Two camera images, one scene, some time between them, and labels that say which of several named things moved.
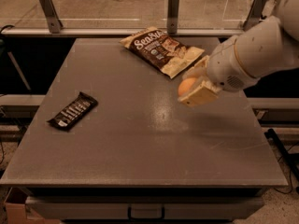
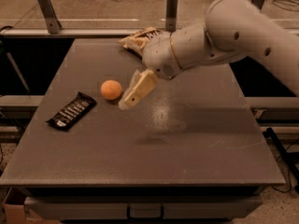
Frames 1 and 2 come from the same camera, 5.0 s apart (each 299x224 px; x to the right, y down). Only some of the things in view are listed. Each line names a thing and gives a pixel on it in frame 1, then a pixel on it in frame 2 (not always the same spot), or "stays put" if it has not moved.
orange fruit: x=186 y=86 to x=111 y=89
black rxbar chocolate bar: x=69 y=115 stays put
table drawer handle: x=162 y=217 stays put
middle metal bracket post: x=173 y=17 stays put
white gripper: x=224 y=65 to x=158 y=56
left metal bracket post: x=51 y=15 stays put
